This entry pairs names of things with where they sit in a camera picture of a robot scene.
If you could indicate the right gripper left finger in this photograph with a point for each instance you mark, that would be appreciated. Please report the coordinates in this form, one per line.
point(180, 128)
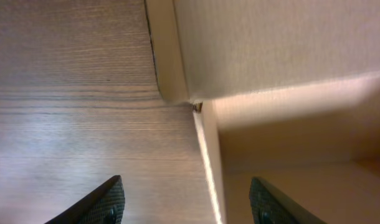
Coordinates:
point(104, 205)

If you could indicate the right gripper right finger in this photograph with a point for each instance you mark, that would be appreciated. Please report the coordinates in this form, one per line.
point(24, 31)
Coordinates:
point(269, 205)

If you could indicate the cardboard box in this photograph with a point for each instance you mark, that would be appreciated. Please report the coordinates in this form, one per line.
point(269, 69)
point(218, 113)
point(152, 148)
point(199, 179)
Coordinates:
point(285, 90)

